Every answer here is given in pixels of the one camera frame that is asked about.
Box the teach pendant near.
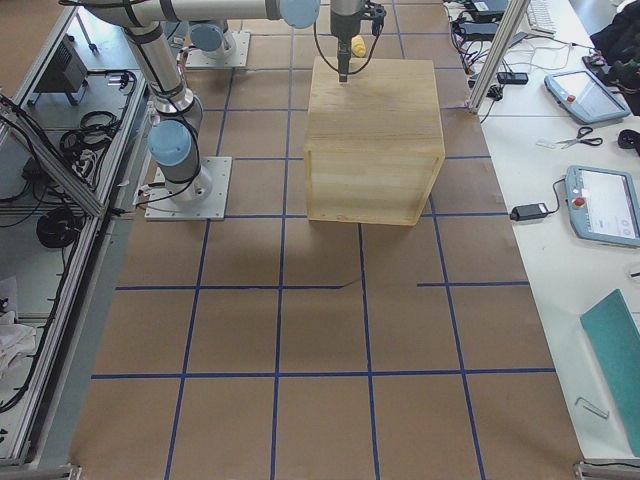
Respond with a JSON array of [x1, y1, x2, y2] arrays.
[[565, 165, 639, 248]]

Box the coiled black cables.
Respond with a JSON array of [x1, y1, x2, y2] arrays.
[[60, 110, 122, 161]]

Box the white crumpled cloth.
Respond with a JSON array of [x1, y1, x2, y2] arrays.
[[1, 311, 37, 376]]

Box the aluminium frame post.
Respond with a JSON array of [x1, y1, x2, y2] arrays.
[[468, 0, 529, 114]]

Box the metal allen key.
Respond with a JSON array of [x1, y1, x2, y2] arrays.
[[574, 396, 610, 420]]

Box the black power adapter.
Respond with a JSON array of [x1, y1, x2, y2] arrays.
[[509, 203, 550, 222]]

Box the teach pendant far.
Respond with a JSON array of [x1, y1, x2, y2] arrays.
[[544, 70, 631, 125]]

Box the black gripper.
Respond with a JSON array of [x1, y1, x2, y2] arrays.
[[330, 0, 363, 83], [363, 1, 386, 36]]

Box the black handled scissors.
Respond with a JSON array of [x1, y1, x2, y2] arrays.
[[556, 126, 603, 149]]

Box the teal folder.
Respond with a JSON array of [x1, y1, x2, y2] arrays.
[[580, 289, 639, 456]]

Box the toy bread loaf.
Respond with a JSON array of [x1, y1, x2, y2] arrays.
[[351, 35, 367, 58]]

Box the white keyboard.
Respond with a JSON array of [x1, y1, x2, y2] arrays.
[[526, 0, 556, 36]]

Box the teach pendant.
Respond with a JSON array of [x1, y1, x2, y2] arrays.
[[544, 70, 631, 125], [565, 165, 639, 248]]

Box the black electronics box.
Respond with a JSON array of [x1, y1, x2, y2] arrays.
[[30, 36, 88, 106]]

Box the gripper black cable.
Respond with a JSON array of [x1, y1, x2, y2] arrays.
[[312, 19, 377, 77]]

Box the black jacket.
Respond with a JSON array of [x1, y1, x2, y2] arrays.
[[590, 1, 639, 65]]

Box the wooden drawer cabinet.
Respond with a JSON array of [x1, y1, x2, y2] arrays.
[[303, 58, 445, 226]]

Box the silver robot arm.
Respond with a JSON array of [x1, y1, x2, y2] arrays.
[[161, 0, 386, 58], [81, 1, 320, 208]]

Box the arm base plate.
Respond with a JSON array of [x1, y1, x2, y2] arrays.
[[186, 30, 250, 70], [144, 157, 232, 221]]

